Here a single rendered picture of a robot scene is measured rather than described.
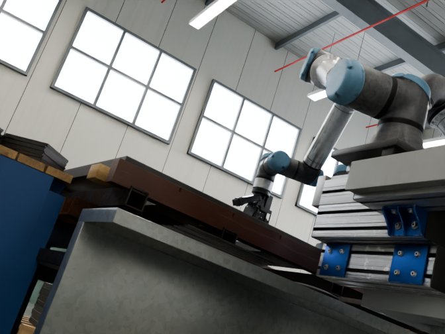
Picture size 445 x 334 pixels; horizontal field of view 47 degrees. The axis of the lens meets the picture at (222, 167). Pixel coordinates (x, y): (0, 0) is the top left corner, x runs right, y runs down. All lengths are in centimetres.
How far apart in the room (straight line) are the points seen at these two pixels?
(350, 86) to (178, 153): 955
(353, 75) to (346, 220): 36
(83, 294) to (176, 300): 23
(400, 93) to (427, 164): 39
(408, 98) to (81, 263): 88
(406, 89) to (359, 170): 33
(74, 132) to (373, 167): 920
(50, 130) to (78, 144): 55
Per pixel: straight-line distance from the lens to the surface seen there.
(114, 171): 126
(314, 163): 192
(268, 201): 201
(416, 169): 105
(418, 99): 141
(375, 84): 136
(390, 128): 136
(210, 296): 135
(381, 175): 110
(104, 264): 120
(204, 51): 1164
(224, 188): 1122
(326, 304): 138
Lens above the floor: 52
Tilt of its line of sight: 17 degrees up
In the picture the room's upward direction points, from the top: 18 degrees clockwise
